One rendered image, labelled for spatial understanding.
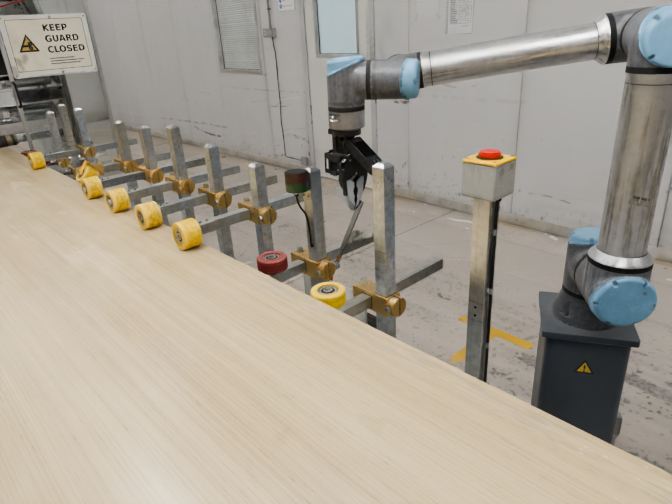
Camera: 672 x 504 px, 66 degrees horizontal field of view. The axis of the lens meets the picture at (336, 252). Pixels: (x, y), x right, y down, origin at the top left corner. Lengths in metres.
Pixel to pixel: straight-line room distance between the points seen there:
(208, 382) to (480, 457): 0.46
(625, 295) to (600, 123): 2.37
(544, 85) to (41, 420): 3.46
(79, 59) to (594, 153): 3.27
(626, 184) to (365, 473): 0.93
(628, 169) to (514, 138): 2.65
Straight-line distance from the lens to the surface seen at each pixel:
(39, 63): 3.63
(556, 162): 3.87
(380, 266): 1.22
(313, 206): 1.34
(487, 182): 0.96
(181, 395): 0.94
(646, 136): 1.36
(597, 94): 3.70
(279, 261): 1.34
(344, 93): 1.27
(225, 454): 0.81
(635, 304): 1.47
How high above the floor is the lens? 1.45
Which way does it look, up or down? 24 degrees down
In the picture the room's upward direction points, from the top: 4 degrees counter-clockwise
